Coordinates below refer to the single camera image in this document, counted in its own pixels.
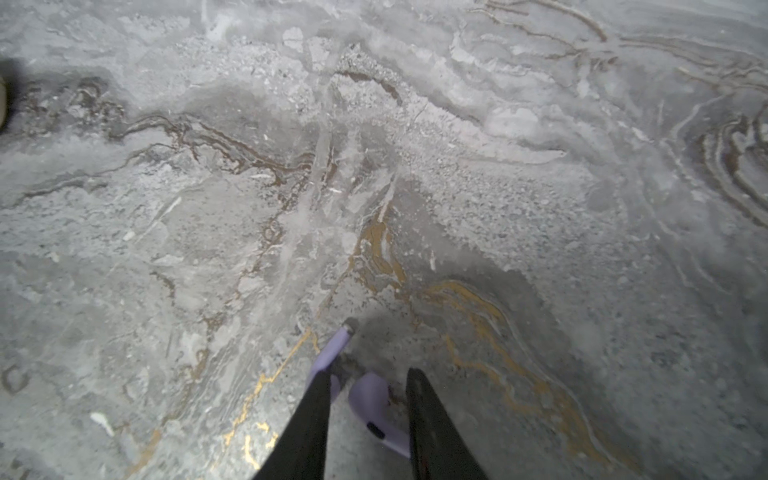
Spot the purple earbud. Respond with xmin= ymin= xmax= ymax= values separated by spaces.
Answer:
xmin=306 ymin=318 xmax=358 ymax=403
xmin=348 ymin=372 xmax=410 ymax=458

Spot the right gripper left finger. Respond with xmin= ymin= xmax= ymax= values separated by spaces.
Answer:
xmin=253 ymin=371 xmax=331 ymax=480

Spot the beige earbud charging case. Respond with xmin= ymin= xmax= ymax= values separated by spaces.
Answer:
xmin=0 ymin=77 xmax=9 ymax=128

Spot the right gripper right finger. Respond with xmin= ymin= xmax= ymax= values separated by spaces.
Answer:
xmin=406 ymin=368 xmax=488 ymax=480

